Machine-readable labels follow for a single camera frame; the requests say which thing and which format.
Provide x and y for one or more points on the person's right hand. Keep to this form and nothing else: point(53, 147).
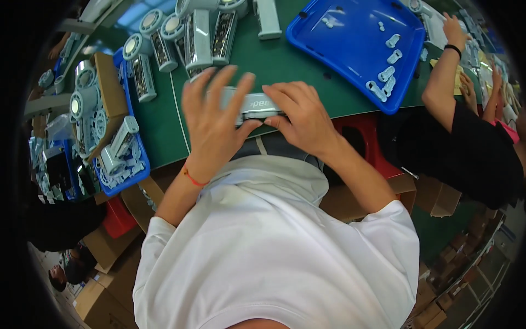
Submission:
point(306, 121)

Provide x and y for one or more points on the person's left hand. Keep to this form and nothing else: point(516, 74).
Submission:
point(209, 127)

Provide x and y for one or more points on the pale grey lamp housing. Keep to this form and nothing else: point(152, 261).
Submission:
point(257, 103)

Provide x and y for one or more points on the person's legs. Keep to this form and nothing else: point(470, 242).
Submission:
point(283, 148)

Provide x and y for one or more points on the red plastic stool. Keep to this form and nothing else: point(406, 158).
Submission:
point(118, 220)
point(370, 144)

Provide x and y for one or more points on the blue plastic crate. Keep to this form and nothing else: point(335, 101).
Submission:
point(141, 164)

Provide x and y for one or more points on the blue plastic tray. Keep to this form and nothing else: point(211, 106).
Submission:
point(353, 49)

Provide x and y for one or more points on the row of pale grey lamps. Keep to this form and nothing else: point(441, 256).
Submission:
point(199, 39)

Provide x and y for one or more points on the pale grey hand lamp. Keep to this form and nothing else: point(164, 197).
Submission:
point(119, 144)
point(84, 107)

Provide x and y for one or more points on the group of small grey clips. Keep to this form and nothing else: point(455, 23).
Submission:
point(387, 74)

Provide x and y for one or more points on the brown cardboard sheet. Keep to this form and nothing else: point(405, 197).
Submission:
point(111, 90)

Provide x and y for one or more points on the person's body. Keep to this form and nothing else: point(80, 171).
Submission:
point(267, 246)

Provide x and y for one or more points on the blue bins of lamp parts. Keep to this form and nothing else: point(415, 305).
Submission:
point(61, 164)

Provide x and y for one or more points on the yellow paper sheet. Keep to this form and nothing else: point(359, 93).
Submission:
point(457, 80)

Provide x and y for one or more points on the heap of lamp parts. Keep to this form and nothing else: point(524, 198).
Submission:
point(472, 37)

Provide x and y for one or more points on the heap of cardboard boxes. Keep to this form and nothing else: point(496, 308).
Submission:
point(452, 267)

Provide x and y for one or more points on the grey metal rail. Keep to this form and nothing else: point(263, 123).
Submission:
point(96, 14)

